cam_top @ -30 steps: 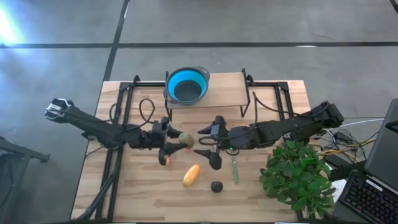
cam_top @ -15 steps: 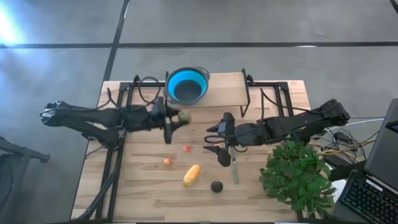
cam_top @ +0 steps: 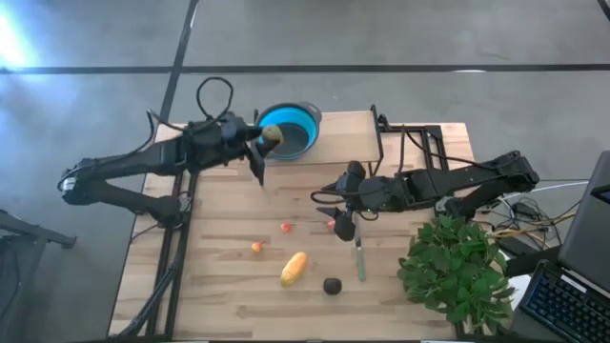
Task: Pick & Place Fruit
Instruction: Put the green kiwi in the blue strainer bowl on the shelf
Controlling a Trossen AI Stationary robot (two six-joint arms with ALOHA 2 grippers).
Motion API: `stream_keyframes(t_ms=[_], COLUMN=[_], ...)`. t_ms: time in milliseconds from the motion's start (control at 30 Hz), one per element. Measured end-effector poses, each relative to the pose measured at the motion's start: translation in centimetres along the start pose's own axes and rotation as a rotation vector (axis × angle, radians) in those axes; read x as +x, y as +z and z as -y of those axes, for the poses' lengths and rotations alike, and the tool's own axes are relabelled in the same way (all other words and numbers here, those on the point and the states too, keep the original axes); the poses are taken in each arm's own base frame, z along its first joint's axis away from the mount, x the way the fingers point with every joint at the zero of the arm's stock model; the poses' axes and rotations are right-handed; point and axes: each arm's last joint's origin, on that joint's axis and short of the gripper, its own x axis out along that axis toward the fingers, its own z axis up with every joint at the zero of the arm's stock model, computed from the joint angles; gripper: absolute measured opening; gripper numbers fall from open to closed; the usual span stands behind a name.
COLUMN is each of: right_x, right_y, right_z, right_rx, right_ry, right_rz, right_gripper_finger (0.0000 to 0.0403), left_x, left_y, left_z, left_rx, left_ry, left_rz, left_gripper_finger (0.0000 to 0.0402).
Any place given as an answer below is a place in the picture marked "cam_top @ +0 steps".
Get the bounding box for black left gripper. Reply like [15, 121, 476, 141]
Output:
[202, 126, 282, 171]

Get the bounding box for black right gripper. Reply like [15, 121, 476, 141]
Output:
[315, 178, 406, 243]

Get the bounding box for green-brown kiwi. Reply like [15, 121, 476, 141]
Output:
[260, 124, 285, 147]

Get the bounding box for green-handled knife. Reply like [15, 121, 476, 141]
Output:
[352, 212, 368, 282]

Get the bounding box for blue collapsible bowl grey rim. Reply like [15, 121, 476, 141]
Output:
[254, 101, 323, 162]

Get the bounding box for black avocado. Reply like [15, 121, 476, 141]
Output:
[322, 276, 343, 296]

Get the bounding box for raised wooden shelf board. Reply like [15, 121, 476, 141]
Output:
[256, 111, 382, 167]

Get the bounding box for green leafy plant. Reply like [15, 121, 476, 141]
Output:
[396, 213, 516, 337]

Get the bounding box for black power adapter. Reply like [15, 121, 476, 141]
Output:
[514, 202, 542, 220]

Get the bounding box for black rectangular block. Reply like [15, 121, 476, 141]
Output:
[504, 245, 563, 278]

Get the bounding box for black floor stand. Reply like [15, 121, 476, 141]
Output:
[0, 209, 77, 343]

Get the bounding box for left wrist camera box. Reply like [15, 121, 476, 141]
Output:
[219, 112, 250, 144]

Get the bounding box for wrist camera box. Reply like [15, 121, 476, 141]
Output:
[219, 112, 250, 144]
[340, 160, 368, 192]

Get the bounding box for black shelf support bracket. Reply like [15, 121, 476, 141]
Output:
[253, 109, 266, 188]
[369, 103, 386, 176]

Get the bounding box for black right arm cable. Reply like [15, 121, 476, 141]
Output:
[309, 183, 352, 207]

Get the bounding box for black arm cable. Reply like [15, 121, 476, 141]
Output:
[195, 75, 235, 123]
[309, 183, 352, 207]

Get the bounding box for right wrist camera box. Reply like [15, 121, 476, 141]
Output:
[340, 160, 368, 192]

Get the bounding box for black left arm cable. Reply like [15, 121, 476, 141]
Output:
[195, 75, 235, 123]

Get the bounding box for yellow cable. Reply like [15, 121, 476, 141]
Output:
[490, 212, 579, 239]

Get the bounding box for white cable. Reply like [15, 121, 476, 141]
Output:
[499, 179, 591, 202]

